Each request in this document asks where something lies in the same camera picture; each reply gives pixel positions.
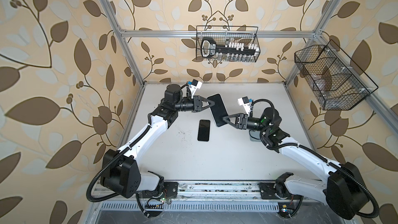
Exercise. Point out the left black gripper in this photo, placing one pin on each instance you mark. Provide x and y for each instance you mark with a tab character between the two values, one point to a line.
195	104

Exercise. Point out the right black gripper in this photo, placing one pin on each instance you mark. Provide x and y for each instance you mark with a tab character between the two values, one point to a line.
243	120

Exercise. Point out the black smartphone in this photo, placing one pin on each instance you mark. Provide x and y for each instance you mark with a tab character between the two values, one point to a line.
219	110
204	130

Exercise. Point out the light blue phone case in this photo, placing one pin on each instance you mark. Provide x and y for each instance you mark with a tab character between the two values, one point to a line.
254	136

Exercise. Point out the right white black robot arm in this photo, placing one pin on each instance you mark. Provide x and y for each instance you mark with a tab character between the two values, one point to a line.
340	186

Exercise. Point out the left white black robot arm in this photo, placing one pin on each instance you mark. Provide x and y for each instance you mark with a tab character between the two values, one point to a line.
120	174

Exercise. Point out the black tool with white bits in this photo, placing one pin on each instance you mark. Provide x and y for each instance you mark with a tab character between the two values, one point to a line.
209	48

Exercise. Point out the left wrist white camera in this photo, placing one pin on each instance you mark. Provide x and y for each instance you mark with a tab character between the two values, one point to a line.
194	86

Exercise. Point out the wrist white camera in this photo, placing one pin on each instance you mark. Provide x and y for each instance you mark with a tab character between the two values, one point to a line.
246	103
194	86

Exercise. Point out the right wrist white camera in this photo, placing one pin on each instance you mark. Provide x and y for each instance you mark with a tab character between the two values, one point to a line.
246	103

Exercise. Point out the back wall wire basket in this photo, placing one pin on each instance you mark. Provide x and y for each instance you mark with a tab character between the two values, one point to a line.
243	34

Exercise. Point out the wall wire basket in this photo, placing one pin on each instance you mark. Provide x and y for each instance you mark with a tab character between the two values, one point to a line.
243	34
338	82

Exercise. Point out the aluminium front rail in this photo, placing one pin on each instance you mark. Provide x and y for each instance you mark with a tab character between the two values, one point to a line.
207	196

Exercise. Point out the aluminium frame bars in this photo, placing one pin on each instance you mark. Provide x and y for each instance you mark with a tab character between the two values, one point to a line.
376	104

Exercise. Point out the right wall wire basket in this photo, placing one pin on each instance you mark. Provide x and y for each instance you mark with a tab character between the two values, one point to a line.
338	82

